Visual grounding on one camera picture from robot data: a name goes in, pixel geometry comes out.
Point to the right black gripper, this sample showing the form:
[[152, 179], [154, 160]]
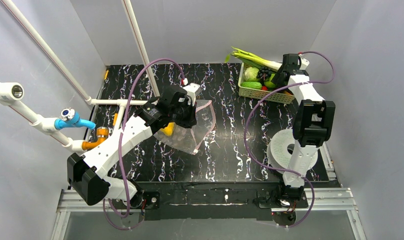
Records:
[[274, 76]]

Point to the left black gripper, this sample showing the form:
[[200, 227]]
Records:
[[183, 117]]

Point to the green cucumber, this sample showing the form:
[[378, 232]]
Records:
[[251, 85]]

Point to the yellow bell pepper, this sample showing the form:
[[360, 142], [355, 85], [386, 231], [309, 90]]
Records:
[[169, 129]]

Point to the clear zip top bag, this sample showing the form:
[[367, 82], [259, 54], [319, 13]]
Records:
[[188, 140]]

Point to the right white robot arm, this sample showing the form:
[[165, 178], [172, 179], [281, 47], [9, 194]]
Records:
[[312, 124]]

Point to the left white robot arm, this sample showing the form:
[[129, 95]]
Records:
[[88, 173]]

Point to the green apple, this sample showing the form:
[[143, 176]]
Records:
[[268, 82]]

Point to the cream plastic basket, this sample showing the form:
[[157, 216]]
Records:
[[283, 97]]

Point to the green cabbage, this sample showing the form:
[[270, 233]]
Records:
[[251, 74]]

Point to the green white leek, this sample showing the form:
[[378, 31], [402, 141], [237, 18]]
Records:
[[252, 60]]

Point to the white tape roll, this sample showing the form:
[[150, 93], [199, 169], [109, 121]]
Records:
[[280, 149]]

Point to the orange pipe fitting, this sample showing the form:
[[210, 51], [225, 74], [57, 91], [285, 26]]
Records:
[[102, 133]]

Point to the blue pipe fitting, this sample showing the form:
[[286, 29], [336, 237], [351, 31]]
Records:
[[69, 118]]

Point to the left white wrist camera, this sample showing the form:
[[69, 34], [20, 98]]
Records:
[[193, 90]]

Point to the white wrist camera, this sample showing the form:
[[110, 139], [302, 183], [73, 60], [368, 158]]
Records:
[[304, 63], [193, 90]]

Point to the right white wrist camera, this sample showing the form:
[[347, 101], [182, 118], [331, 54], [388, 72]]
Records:
[[304, 63]]

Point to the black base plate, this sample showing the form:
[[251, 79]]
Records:
[[212, 200]]

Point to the aluminium frame rail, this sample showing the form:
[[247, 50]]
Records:
[[220, 181]]

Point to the white pvc pipe frame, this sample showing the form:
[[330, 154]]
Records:
[[30, 69]]

